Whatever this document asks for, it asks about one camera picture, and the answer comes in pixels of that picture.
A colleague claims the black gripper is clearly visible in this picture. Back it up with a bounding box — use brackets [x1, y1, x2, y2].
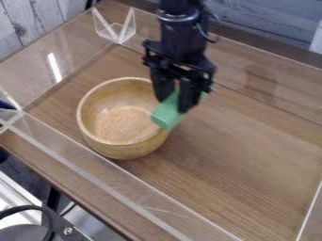
[142, 8, 217, 114]

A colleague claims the green rectangular block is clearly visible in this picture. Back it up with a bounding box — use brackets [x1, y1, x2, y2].
[151, 90, 185, 131]

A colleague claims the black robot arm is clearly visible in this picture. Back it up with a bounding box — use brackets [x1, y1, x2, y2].
[142, 0, 217, 113]

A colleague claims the brown wooden bowl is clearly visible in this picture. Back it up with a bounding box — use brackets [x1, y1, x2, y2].
[75, 76, 170, 160]

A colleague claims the black metal table leg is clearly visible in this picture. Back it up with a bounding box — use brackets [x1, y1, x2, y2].
[47, 187, 62, 211]

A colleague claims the clear acrylic enclosure wall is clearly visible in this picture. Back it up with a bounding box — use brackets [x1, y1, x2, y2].
[0, 2, 322, 241]

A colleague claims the black metal bracket with screw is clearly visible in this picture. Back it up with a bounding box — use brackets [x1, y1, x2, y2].
[42, 213, 94, 241]

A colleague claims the black cable loop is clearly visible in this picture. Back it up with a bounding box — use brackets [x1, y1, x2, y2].
[0, 204, 55, 241]

